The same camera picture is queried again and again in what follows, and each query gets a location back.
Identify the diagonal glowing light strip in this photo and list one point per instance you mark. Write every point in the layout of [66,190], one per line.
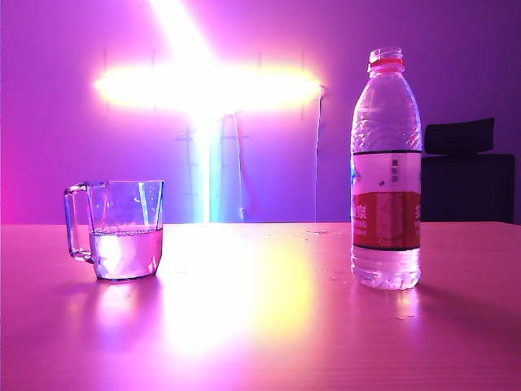
[179,28]

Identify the black office chair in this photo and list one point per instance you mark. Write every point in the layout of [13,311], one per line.
[468,187]

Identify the vertical glowing light strip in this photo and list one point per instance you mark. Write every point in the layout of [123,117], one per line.
[211,171]

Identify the plastic water bottle red label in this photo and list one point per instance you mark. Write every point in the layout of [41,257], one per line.
[386,220]

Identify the horizontal glowing light strip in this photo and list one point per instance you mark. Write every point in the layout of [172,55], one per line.
[203,87]

